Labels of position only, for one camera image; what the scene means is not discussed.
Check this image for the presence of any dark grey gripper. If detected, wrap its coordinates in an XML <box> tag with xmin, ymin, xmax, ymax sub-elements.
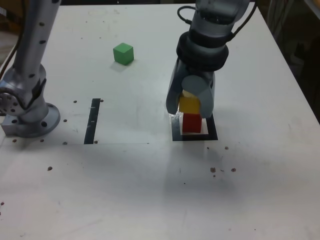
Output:
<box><xmin>165</xmin><ymin>58</ymin><xmax>216</xmax><ymax>119</ymax></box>

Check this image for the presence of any yellow cube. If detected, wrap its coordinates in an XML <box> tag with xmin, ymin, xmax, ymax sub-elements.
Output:
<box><xmin>178</xmin><ymin>90</ymin><xmax>201</xmax><ymax>115</ymax></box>

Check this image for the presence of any red cube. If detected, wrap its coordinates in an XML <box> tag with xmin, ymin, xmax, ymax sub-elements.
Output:
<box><xmin>182</xmin><ymin>112</ymin><xmax>203</xmax><ymax>134</ymax></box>

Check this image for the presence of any green cube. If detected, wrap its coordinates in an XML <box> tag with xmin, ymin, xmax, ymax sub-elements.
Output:
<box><xmin>112</xmin><ymin>42</ymin><xmax>135</xmax><ymax>66</ymax></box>

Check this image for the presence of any black tape square outline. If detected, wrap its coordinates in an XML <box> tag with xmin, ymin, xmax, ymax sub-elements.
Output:
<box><xmin>170</xmin><ymin>109</ymin><xmax>219</xmax><ymax>142</ymax></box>

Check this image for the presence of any black tape strip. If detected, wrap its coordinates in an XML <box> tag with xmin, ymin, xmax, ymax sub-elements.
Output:
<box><xmin>83</xmin><ymin>98</ymin><xmax>102</xmax><ymax>145</ymax></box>

